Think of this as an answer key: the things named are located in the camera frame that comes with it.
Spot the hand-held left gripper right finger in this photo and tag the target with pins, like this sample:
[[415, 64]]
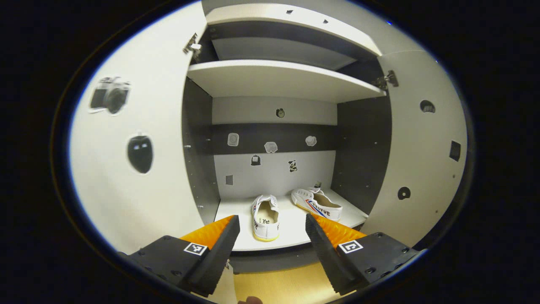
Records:
[[327, 261]]

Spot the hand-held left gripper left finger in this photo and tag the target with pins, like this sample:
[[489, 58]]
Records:
[[217, 261]]

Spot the white canvas shoe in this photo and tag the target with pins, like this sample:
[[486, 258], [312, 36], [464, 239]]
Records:
[[316, 204], [265, 219]]

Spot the white cabinet door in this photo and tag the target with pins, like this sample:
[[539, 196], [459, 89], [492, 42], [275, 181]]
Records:
[[422, 169], [160, 198]]

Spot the white shoe cabinet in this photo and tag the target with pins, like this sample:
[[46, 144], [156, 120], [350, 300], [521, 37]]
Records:
[[278, 80]]

